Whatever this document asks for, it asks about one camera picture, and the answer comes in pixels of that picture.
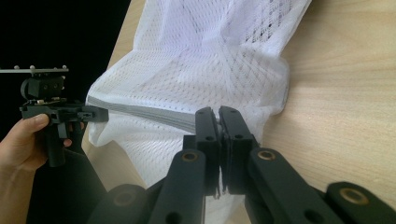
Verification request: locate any white garment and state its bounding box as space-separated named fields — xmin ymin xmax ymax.
xmin=152 ymin=0 xmax=283 ymax=97

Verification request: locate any white mesh laundry bag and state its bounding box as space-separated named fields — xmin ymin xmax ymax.
xmin=85 ymin=0 xmax=314 ymax=224

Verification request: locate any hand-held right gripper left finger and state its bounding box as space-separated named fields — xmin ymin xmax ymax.
xmin=182 ymin=105 xmax=223 ymax=198

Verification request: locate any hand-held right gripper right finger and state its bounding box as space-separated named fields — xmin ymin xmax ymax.
xmin=218 ymin=105 xmax=260 ymax=196

